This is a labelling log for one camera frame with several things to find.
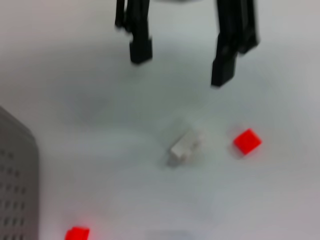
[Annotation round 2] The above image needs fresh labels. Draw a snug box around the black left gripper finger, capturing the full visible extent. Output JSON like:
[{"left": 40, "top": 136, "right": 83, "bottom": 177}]
[
  {"left": 114, "top": 0, "right": 153, "bottom": 65},
  {"left": 211, "top": 0, "right": 260, "bottom": 88}
]

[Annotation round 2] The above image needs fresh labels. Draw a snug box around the grey perforated storage basket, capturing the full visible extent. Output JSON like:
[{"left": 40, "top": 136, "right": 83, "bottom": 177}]
[{"left": 0, "top": 106, "right": 41, "bottom": 240}]

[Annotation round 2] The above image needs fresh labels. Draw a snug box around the small red building brick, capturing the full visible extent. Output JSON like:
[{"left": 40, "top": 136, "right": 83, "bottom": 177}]
[
  {"left": 232, "top": 128, "right": 263, "bottom": 154},
  {"left": 64, "top": 226, "right": 90, "bottom": 240}
]

